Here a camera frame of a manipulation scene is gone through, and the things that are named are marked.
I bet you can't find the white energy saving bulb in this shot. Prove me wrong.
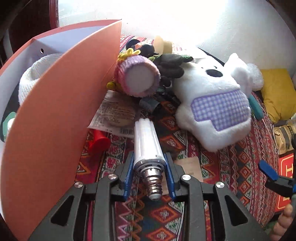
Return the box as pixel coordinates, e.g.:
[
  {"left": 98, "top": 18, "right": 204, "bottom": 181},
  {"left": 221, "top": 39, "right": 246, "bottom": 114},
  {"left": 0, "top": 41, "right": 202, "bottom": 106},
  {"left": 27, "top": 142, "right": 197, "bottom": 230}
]
[{"left": 133, "top": 118, "right": 167, "bottom": 201}]

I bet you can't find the white plush rabbit toy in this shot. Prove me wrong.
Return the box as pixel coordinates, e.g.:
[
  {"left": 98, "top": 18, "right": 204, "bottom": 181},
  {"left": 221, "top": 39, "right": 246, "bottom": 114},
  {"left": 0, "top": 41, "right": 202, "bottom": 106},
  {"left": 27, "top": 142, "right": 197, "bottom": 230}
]
[{"left": 173, "top": 53, "right": 263, "bottom": 152}]

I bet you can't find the pink crochet flower pot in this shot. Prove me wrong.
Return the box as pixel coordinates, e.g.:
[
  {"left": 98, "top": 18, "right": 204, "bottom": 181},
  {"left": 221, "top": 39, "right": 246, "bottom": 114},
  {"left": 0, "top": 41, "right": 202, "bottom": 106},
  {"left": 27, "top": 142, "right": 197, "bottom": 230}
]
[{"left": 106, "top": 48, "right": 161, "bottom": 97}]

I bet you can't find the beige masking tape roll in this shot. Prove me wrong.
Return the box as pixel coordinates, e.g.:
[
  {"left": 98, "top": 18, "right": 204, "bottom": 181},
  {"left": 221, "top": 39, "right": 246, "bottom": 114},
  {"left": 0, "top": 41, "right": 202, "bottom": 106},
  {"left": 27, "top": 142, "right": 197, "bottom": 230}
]
[{"left": 153, "top": 36, "right": 173, "bottom": 55}]

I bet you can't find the white knitted beanie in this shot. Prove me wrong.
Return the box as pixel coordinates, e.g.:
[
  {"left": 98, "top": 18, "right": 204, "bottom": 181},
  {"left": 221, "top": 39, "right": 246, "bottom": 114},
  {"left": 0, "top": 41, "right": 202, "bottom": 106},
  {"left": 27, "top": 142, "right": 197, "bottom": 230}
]
[{"left": 18, "top": 53, "right": 63, "bottom": 105}]

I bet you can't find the green tape measure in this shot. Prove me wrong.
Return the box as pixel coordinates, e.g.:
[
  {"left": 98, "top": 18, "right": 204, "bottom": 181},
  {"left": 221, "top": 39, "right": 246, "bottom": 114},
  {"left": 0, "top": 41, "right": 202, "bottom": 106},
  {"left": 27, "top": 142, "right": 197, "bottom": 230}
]
[{"left": 2, "top": 111, "right": 16, "bottom": 142}]

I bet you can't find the blue figurine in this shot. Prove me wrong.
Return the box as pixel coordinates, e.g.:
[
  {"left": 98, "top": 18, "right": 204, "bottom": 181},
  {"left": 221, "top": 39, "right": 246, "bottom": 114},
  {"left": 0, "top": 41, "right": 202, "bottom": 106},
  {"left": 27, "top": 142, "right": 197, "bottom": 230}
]
[{"left": 125, "top": 39, "right": 158, "bottom": 58}]

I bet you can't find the person's hand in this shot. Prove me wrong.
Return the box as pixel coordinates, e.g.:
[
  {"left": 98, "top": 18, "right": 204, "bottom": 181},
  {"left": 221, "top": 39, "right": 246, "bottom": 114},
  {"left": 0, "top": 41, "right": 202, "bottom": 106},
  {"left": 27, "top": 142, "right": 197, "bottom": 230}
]
[{"left": 269, "top": 204, "right": 293, "bottom": 241}]

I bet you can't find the red box with gold characters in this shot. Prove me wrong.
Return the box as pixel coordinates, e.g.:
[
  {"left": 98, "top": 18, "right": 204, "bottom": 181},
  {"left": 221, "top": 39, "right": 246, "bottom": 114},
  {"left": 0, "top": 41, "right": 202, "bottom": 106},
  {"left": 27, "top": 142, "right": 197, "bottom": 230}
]
[{"left": 275, "top": 152, "right": 296, "bottom": 212}]

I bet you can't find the beige adhesive bandage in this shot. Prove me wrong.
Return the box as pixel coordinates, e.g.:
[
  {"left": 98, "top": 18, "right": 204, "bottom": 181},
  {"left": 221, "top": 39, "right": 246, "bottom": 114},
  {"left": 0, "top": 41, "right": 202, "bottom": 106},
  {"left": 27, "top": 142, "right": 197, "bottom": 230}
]
[{"left": 174, "top": 157, "right": 203, "bottom": 182}]

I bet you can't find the brown kraft snack bag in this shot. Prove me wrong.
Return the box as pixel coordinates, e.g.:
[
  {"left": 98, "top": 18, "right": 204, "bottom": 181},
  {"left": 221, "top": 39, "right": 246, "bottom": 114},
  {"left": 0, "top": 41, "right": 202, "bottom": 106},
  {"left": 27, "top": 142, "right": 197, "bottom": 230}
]
[{"left": 274, "top": 121, "right": 295, "bottom": 155}]

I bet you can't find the teal glasses case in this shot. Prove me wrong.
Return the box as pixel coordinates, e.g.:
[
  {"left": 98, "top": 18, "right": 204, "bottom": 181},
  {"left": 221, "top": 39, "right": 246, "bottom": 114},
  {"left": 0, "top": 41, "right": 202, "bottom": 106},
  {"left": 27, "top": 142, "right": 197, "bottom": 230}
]
[{"left": 248, "top": 94, "right": 264, "bottom": 121}]

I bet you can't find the yellow cushion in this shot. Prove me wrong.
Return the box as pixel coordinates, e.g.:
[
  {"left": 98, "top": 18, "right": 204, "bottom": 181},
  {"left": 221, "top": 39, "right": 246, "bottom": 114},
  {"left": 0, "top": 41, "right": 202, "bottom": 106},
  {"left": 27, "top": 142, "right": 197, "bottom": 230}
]
[{"left": 261, "top": 69, "right": 296, "bottom": 123}]

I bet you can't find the packaged bun wrapper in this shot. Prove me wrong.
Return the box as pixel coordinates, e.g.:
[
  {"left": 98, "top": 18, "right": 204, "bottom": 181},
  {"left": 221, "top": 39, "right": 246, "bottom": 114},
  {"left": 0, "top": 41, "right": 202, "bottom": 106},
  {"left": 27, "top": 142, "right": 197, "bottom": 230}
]
[{"left": 88, "top": 90, "right": 139, "bottom": 138}]

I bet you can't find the black knitted glove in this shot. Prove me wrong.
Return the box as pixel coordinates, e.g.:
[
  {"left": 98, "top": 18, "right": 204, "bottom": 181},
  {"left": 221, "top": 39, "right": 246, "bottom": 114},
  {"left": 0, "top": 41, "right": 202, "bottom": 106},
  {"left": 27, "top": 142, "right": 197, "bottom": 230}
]
[{"left": 149, "top": 54, "right": 194, "bottom": 87}]

